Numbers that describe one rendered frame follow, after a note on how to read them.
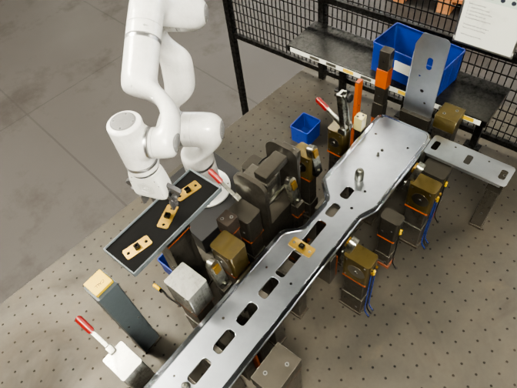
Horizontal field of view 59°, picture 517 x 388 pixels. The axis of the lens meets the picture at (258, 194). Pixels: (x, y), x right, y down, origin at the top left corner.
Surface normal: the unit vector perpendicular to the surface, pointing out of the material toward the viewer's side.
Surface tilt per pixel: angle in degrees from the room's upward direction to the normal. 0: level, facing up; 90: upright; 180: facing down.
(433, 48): 90
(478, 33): 90
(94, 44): 0
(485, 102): 0
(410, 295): 0
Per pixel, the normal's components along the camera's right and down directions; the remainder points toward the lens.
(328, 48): -0.11, -0.60
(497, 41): -0.62, 0.66
